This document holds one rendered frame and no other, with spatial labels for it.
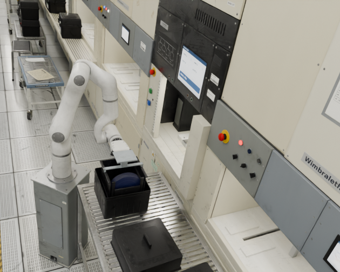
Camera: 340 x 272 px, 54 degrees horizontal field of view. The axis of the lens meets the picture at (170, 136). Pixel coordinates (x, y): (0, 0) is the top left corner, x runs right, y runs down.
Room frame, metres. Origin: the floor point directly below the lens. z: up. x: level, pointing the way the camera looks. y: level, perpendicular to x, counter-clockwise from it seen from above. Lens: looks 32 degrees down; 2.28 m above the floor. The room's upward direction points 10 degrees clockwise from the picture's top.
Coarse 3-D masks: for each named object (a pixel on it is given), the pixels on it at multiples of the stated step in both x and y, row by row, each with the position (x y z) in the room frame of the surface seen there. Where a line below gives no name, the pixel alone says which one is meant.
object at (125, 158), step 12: (120, 156) 1.53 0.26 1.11; (132, 156) 1.55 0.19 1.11; (108, 168) 1.50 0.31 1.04; (120, 168) 1.64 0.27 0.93; (132, 168) 1.68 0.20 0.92; (108, 180) 1.42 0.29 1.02; (144, 180) 1.51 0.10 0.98; (108, 192) 1.42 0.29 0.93; (120, 192) 1.44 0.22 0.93; (132, 192) 1.48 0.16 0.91
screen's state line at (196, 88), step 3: (180, 72) 1.93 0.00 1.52; (180, 75) 1.92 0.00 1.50; (183, 75) 1.89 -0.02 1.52; (183, 78) 1.88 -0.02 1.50; (186, 78) 1.85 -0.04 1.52; (186, 81) 1.85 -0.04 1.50; (189, 81) 1.82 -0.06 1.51; (192, 81) 1.79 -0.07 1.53; (189, 84) 1.81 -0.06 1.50; (192, 84) 1.79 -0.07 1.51; (192, 87) 1.78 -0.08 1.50; (195, 87) 1.75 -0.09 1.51; (198, 87) 1.73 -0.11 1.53; (195, 90) 1.75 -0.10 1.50; (198, 90) 1.72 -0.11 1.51
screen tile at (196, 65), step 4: (196, 64) 1.78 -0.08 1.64; (192, 68) 1.82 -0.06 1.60; (196, 68) 1.78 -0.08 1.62; (200, 68) 1.75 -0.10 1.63; (204, 68) 1.71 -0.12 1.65; (192, 72) 1.81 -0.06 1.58; (200, 72) 1.74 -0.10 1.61; (192, 76) 1.80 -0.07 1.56; (196, 76) 1.76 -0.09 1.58; (200, 76) 1.73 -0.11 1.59; (196, 80) 1.76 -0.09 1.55; (200, 80) 1.72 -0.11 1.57; (200, 84) 1.72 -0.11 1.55
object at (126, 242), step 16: (144, 224) 1.29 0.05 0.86; (160, 224) 1.31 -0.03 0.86; (112, 240) 1.20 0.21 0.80; (128, 240) 1.17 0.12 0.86; (144, 240) 1.18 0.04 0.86; (160, 240) 1.20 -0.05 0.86; (128, 256) 1.07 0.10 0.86; (144, 256) 1.09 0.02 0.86; (160, 256) 1.10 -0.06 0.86; (176, 256) 1.12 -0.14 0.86
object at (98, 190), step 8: (96, 168) 1.61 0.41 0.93; (96, 176) 1.55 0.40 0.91; (96, 184) 1.55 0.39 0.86; (96, 192) 1.54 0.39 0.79; (104, 192) 1.58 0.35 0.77; (144, 192) 1.48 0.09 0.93; (104, 200) 1.38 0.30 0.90; (112, 200) 1.38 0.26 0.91; (120, 200) 1.41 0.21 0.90; (128, 200) 1.43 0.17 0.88; (136, 200) 1.45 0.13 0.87; (144, 200) 1.48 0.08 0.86; (104, 208) 1.37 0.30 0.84; (112, 208) 1.39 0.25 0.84; (120, 208) 1.41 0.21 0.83; (128, 208) 1.43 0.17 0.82; (136, 208) 1.46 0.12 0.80; (144, 208) 1.48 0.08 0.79; (104, 216) 1.37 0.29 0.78; (112, 216) 1.39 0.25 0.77
